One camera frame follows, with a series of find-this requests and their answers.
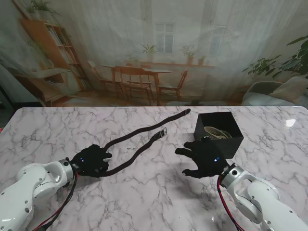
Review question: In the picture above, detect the red black arm cable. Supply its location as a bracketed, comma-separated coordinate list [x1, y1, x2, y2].
[217, 175, 246, 231]
[31, 172, 79, 231]

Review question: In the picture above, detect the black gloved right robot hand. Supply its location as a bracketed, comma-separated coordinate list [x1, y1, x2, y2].
[175, 138, 231, 179]

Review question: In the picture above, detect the red black left arm cable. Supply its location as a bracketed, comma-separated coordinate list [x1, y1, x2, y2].
[31, 172, 79, 231]

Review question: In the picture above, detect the dark brown braided belt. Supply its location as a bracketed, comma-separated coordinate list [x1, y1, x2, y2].
[102, 108, 192, 178]

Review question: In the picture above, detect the printed room scene backdrop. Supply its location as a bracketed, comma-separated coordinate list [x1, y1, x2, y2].
[0, 0, 308, 108]

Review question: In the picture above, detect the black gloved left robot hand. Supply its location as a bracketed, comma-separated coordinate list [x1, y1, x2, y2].
[71, 143, 113, 179]

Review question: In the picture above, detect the black belt storage box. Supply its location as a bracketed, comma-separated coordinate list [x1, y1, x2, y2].
[193, 111, 244, 159]

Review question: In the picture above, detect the beige braided belt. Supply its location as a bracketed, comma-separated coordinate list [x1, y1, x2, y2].
[218, 129, 233, 140]
[204, 126, 226, 140]

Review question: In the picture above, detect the red black right arm cable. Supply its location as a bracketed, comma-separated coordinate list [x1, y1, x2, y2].
[217, 175, 246, 231]

